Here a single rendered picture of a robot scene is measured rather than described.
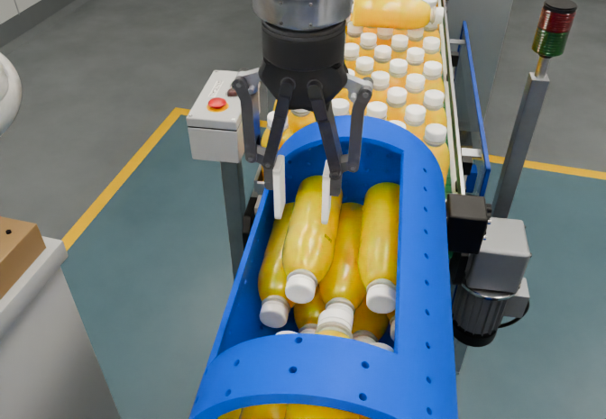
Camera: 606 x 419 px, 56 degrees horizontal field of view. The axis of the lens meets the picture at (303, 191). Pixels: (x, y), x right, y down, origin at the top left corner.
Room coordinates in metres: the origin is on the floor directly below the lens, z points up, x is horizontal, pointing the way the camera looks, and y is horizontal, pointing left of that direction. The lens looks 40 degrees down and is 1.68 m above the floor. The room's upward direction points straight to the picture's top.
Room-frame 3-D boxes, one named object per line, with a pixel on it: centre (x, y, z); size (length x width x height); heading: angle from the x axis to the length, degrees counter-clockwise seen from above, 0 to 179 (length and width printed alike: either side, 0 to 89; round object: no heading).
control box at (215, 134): (1.02, 0.16, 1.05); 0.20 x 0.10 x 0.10; 171
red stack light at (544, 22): (1.10, -0.51, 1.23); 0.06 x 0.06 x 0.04
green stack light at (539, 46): (1.10, -0.51, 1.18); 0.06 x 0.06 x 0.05
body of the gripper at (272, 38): (0.48, 0.00, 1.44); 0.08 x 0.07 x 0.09; 81
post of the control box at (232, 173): (1.02, 0.16, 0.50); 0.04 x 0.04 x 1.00; 81
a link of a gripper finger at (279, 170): (0.49, 0.03, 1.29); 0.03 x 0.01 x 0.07; 171
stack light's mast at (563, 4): (1.10, -0.51, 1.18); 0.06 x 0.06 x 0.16
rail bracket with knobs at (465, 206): (0.79, -0.30, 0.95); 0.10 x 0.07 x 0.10; 81
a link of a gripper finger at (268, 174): (0.49, 0.04, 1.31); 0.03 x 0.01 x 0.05; 81
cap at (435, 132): (0.87, -0.24, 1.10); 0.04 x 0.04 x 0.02
